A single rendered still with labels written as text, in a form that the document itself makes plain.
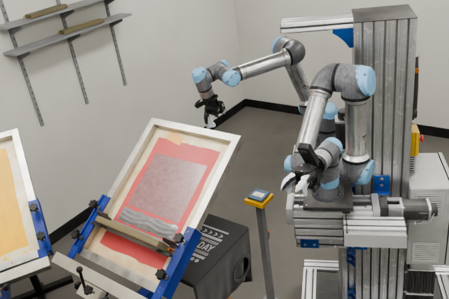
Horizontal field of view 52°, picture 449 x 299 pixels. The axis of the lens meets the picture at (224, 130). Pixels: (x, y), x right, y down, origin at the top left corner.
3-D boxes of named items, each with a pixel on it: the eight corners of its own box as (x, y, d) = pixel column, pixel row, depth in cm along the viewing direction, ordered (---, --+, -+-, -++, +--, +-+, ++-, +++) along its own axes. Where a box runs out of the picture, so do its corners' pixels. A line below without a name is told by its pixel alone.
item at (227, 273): (242, 273, 270) (235, 224, 254) (254, 278, 265) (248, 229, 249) (193, 330, 238) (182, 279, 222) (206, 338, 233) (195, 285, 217)
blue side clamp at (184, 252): (194, 230, 205) (186, 225, 199) (202, 233, 202) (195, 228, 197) (162, 295, 194) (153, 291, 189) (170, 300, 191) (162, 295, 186)
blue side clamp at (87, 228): (110, 199, 236) (102, 193, 231) (117, 202, 233) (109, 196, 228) (79, 253, 226) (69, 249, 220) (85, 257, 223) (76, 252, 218)
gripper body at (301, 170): (314, 193, 158) (329, 176, 166) (309, 172, 155) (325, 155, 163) (294, 191, 163) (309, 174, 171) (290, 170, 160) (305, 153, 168)
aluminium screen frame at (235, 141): (155, 121, 252) (152, 117, 249) (244, 139, 219) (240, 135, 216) (79, 254, 224) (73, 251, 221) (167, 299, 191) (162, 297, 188)
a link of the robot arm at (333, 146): (344, 156, 177) (343, 137, 174) (332, 170, 170) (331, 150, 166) (325, 152, 182) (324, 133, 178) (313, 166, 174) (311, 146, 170)
